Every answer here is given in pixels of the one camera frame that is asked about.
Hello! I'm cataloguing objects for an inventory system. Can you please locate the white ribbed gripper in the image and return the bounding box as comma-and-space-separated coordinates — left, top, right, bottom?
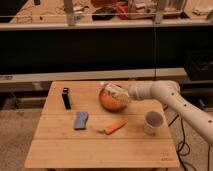
105, 82, 152, 104

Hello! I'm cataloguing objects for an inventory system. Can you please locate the small white bottle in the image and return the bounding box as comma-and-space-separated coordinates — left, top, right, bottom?
101, 83, 130, 100

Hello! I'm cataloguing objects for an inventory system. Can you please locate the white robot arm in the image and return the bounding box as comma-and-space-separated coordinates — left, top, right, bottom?
104, 80, 213, 147

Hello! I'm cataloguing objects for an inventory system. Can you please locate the orange ceramic bowl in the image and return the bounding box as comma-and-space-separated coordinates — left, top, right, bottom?
99, 89, 126, 112

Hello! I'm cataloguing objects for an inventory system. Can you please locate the orange toy carrot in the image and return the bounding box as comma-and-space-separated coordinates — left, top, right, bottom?
98, 121, 127, 135

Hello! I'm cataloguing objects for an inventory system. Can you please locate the blue sponge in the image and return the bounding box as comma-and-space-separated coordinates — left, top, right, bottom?
73, 111, 89, 130

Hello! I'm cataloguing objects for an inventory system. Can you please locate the wooden table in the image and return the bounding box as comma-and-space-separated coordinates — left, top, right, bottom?
25, 81, 179, 168

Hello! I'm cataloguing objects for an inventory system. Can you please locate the white paper cup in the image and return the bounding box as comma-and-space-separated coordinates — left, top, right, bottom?
144, 111, 164, 135

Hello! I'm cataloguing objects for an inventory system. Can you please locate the black rectangular block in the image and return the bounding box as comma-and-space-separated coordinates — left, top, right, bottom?
62, 87, 71, 110

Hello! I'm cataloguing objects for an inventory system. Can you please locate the black floor cable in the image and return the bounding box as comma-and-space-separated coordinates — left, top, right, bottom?
162, 100, 193, 171

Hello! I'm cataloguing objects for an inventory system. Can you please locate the metal shelf frame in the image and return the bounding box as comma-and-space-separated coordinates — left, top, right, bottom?
0, 0, 213, 92

